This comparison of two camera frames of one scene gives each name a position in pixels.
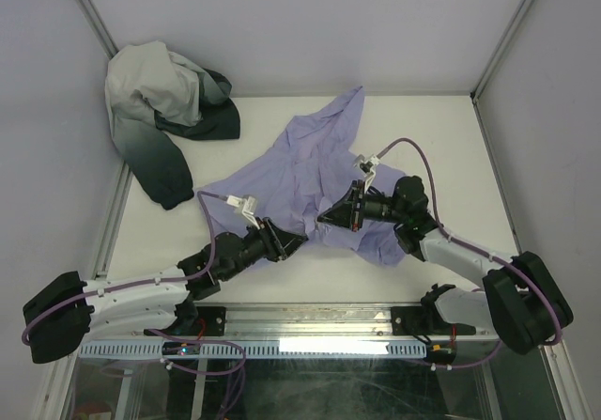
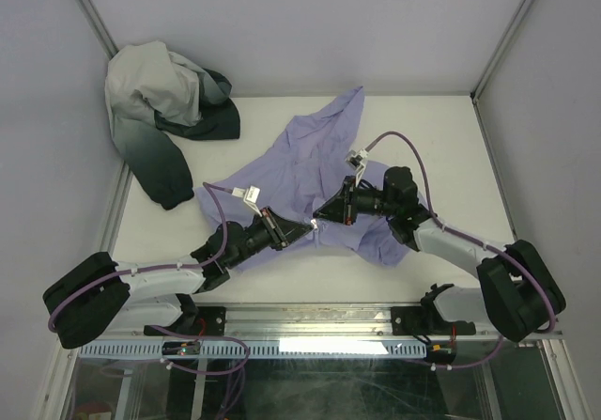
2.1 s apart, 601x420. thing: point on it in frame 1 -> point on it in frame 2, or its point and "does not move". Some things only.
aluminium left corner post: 89,11 does not move
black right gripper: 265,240 -> 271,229
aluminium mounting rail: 308,322 does not move
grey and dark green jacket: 151,91 does not move
